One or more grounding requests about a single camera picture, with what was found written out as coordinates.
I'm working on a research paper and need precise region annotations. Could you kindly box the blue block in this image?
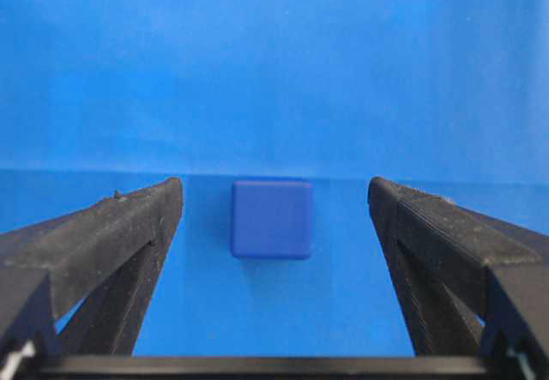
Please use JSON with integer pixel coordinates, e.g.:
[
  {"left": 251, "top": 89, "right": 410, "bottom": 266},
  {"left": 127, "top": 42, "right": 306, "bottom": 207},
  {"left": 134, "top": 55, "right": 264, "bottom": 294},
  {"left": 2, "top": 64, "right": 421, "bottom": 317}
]
[{"left": 230, "top": 179, "right": 313, "bottom": 260}]

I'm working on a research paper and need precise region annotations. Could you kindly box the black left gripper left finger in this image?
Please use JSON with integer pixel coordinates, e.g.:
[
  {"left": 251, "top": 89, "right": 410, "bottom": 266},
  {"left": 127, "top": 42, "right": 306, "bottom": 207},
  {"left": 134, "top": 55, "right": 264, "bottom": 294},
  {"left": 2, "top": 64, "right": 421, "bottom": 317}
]
[{"left": 1, "top": 178, "right": 184, "bottom": 355}]

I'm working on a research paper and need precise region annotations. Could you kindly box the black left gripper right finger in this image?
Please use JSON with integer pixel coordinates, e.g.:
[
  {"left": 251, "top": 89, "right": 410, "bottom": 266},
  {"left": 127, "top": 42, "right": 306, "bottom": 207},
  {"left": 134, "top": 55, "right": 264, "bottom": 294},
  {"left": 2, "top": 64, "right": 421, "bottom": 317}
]
[{"left": 367, "top": 177, "right": 548, "bottom": 357}]

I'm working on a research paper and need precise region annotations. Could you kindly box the blue table cloth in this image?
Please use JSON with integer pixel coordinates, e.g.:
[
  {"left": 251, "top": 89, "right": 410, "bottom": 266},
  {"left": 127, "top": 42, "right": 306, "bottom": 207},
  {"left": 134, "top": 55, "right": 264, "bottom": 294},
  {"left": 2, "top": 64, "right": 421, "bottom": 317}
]
[{"left": 1, "top": 0, "right": 548, "bottom": 356}]

